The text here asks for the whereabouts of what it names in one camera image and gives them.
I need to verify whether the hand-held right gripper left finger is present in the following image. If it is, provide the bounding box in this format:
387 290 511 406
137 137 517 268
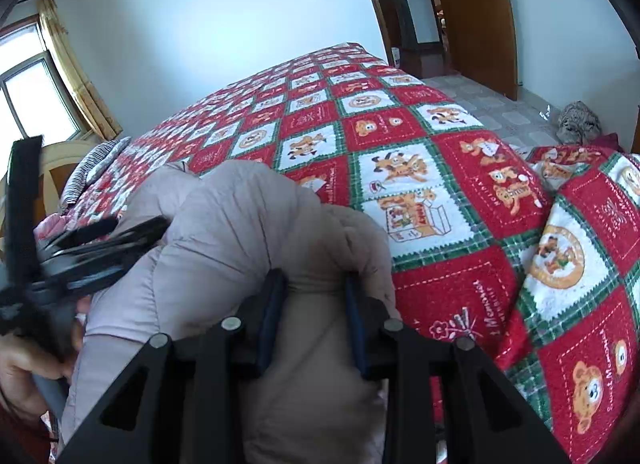
55 268 290 464

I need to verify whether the person's left forearm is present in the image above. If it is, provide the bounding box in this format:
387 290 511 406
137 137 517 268
0 394 57 464

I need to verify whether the yellow curtain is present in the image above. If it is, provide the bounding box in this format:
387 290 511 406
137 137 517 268
37 0 124 141

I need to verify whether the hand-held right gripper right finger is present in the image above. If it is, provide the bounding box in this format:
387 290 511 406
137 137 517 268
344 273 573 464

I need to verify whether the cream wooden headboard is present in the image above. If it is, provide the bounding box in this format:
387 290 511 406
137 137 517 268
0 139 97 265

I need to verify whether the window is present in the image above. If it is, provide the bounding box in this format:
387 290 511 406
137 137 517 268
0 14 84 156

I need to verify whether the grey crumpled cloth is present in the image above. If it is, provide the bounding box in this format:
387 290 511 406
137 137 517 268
557 101 604 146

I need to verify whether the maroon cloth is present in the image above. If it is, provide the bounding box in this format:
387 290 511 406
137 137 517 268
592 133 627 151

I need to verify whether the brown wooden door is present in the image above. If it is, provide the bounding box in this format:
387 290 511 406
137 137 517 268
424 0 519 101

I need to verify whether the beige puffer jacket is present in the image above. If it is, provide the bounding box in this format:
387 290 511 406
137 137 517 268
57 159 404 464

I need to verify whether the pink blanket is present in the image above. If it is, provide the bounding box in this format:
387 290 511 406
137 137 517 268
32 213 77 246

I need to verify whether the striped pillow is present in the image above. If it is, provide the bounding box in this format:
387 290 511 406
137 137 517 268
59 138 133 206

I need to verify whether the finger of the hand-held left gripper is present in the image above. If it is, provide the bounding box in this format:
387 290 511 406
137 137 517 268
49 221 120 249
95 215 172 257

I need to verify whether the red checkered printed quilt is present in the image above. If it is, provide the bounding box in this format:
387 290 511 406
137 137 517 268
60 42 640 464

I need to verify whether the person's left hand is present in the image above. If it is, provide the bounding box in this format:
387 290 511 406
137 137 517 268
0 294 92 420

